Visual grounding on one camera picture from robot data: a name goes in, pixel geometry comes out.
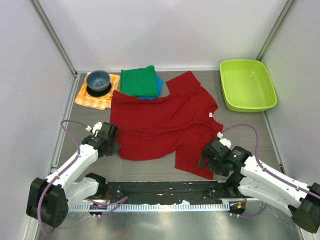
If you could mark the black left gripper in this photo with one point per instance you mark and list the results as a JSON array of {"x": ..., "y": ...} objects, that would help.
[{"x": 115, "y": 148}]

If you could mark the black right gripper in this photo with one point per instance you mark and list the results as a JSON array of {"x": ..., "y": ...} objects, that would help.
[{"x": 221, "y": 171}]

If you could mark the red t-shirt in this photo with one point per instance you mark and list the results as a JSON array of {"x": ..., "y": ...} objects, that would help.
[{"x": 181, "y": 122}]

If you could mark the lime green plastic tub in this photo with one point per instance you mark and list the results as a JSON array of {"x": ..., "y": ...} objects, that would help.
[{"x": 247, "y": 86}]

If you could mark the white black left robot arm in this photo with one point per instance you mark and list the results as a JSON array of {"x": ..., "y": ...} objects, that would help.
[{"x": 51, "y": 198}]

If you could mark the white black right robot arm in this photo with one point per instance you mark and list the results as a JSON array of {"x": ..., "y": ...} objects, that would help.
[{"x": 250, "y": 177}]

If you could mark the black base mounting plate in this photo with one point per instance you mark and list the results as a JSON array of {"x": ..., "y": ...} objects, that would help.
[{"x": 167, "y": 192}]

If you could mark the orange checkered cloth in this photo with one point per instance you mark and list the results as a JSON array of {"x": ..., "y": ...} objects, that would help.
[{"x": 84, "y": 98}]

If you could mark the black saucer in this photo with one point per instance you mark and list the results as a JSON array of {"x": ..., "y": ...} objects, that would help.
[{"x": 98, "y": 92}]

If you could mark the blue ceramic bowl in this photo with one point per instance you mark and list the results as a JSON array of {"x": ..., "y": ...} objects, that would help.
[{"x": 98, "y": 80}]

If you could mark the green folded t-shirt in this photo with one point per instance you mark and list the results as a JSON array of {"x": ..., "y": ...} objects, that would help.
[{"x": 139, "y": 82}]

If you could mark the blue folded t-shirt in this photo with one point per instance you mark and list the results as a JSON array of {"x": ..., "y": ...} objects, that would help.
[{"x": 159, "y": 85}]

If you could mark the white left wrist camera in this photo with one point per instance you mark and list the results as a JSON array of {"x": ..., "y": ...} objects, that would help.
[{"x": 95, "y": 128}]

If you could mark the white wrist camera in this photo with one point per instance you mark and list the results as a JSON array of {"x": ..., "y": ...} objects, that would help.
[
  {"x": 95, "y": 128},
  {"x": 224, "y": 141}
]

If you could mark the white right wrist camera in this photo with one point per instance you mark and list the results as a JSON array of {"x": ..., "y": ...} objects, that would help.
[{"x": 224, "y": 141}]

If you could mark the white slotted cable duct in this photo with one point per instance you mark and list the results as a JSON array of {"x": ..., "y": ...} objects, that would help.
[{"x": 181, "y": 207}]

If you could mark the left aluminium frame post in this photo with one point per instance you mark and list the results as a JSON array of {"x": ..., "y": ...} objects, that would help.
[{"x": 53, "y": 35}]

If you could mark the aluminium frame post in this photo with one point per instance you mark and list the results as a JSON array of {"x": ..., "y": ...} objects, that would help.
[
  {"x": 53, "y": 35},
  {"x": 284, "y": 13}
]

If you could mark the right aluminium frame post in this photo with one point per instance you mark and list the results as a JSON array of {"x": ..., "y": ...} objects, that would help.
[{"x": 284, "y": 13}]

